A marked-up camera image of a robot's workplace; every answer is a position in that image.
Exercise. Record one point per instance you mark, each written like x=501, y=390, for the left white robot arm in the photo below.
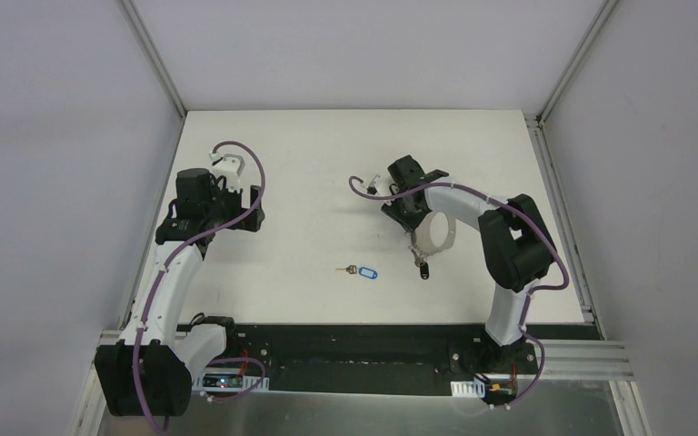
x=147, y=372

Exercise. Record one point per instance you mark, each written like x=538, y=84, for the right white cable duct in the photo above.
x=468, y=389

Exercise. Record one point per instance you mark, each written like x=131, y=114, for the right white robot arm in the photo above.
x=516, y=244

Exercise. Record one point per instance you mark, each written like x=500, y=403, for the left white cable duct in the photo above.
x=229, y=383

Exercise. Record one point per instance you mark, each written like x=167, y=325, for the white cable duct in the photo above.
x=468, y=389
x=229, y=383

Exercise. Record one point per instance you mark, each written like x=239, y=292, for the blue tag key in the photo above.
x=362, y=271

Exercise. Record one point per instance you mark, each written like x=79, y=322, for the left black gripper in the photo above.
x=252, y=209

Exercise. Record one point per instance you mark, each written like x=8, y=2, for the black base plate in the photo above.
x=386, y=359

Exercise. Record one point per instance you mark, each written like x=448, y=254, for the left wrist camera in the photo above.
x=226, y=165

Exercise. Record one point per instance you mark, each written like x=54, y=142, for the keyring with black key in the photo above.
x=435, y=234

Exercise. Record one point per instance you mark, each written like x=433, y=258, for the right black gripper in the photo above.
x=402, y=214

